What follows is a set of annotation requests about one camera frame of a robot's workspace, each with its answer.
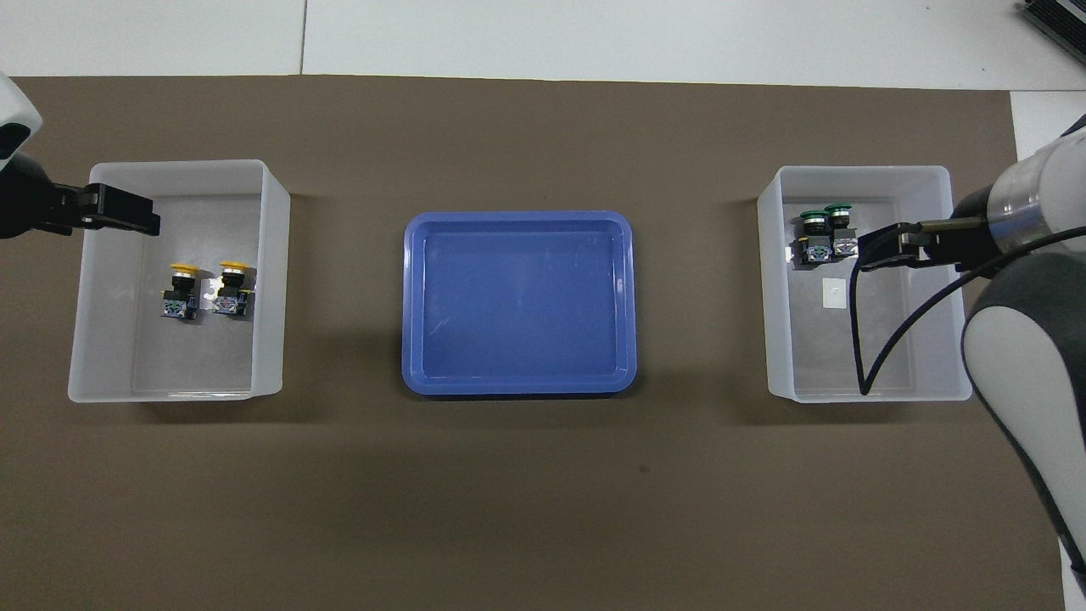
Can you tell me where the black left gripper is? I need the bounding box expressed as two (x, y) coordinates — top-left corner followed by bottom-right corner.
(0, 151), (161, 240)

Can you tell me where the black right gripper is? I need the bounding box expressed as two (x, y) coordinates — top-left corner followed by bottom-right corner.
(857, 187), (1010, 272)

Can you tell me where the green push button switch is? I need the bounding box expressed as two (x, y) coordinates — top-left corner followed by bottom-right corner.
(793, 210), (832, 268)
(825, 202), (859, 260)

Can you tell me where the yellow push button switch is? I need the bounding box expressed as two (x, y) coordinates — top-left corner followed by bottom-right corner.
(161, 263), (203, 322)
(210, 261), (255, 319)

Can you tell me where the translucent white plastic box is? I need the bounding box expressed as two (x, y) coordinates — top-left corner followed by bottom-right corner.
(758, 165), (973, 404)
(68, 160), (291, 404)

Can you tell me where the black finned metal device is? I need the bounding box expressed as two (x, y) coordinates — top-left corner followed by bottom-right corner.
(1018, 0), (1086, 64)

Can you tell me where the blue plastic tray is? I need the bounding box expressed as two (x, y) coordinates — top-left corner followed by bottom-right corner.
(401, 210), (638, 397)

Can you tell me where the brown paper table mat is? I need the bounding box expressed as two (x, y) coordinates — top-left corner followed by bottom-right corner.
(0, 75), (1066, 611)

